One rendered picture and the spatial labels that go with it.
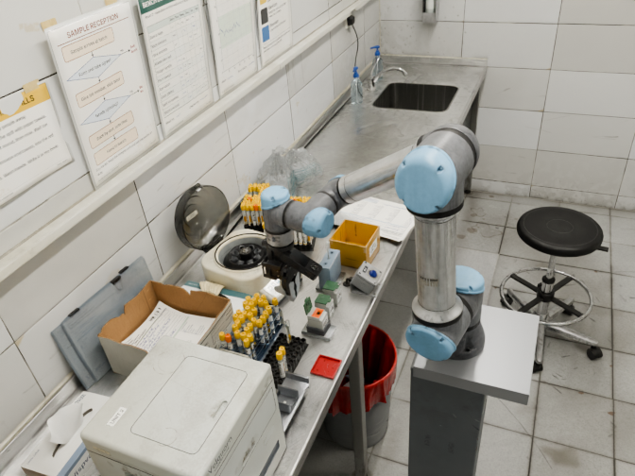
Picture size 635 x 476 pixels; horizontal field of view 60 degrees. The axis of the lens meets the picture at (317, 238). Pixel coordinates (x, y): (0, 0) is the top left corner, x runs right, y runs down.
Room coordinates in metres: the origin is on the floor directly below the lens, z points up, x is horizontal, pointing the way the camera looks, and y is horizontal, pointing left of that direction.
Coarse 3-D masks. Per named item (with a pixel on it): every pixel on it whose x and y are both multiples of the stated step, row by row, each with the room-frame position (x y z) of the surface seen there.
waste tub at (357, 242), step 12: (348, 228) 1.59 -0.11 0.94; (360, 228) 1.57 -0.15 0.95; (372, 228) 1.55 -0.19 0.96; (336, 240) 1.53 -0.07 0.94; (348, 240) 1.59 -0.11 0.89; (360, 240) 1.57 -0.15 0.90; (372, 240) 1.48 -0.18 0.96; (348, 252) 1.45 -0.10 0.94; (360, 252) 1.43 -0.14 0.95; (372, 252) 1.47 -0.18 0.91; (348, 264) 1.45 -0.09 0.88; (360, 264) 1.43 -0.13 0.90
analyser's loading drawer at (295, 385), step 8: (288, 376) 0.96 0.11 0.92; (296, 376) 0.95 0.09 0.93; (304, 376) 0.95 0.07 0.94; (280, 384) 0.92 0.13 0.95; (288, 384) 0.94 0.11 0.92; (296, 384) 0.94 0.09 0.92; (304, 384) 0.94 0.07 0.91; (280, 392) 0.92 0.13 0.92; (288, 392) 0.91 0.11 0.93; (296, 392) 0.90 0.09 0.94; (304, 392) 0.92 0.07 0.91; (280, 400) 0.89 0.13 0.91; (288, 400) 0.89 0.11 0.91; (296, 400) 0.88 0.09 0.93; (280, 408) 0.87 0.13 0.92; (288, 408) 0.85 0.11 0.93; (296, 408) 0.87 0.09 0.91; (288, 416) 0.84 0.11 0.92
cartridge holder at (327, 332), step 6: (306, 324) 1.18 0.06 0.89; (330, 324) 1.17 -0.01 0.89; (306, 330) 1.16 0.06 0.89; (312, 330) 1.14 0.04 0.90; (318, 330) 1.13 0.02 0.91; (324, 330) 1.13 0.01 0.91; (330, 330) 1.15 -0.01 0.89; (312, 336) 1.14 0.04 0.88; (318, 336) 1.13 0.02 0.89; (324, 336) 1.13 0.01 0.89; (330, 336) 1.12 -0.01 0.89
